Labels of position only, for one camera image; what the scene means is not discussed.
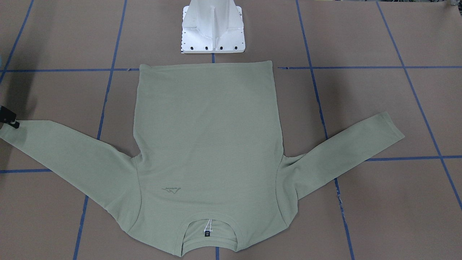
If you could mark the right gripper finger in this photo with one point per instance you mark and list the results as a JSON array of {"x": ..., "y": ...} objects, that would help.
[{"x": 15, "y": 124}]

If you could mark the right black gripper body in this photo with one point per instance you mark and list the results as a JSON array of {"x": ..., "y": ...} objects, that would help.
[{"x": 8, "y": 117}]

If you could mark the sage green long-sleeve shirt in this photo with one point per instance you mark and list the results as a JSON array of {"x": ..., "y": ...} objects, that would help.
[{"x": 211, "y": 169}]

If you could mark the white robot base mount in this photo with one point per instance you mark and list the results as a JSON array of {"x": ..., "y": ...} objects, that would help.
[{"x": 212, "y": 27}]

